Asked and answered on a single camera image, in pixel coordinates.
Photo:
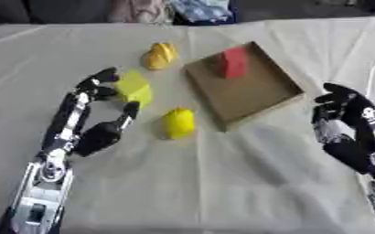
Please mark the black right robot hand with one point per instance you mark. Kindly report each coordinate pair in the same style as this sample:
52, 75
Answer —
356, 146

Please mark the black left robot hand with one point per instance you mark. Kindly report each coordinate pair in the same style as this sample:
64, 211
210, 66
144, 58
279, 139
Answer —
101, 135

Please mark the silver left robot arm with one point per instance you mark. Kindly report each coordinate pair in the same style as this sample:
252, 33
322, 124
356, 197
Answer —
38, 195

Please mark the tan cardboard box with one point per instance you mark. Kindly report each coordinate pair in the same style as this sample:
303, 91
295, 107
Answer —
244, 88

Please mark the yellow-green rectangular block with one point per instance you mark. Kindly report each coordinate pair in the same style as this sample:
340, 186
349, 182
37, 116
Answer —
134, 89

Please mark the yellow-orange toy banana bunch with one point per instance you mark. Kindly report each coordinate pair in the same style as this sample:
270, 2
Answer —
159, 56

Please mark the pink cloth bundle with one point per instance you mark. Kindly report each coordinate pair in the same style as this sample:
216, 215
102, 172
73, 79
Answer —
140, 10

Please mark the red rectangular block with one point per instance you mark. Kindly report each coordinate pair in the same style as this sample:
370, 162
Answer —
233, 63

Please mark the blue patterned cloth bundle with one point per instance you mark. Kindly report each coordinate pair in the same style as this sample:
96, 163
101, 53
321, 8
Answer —
202, 10

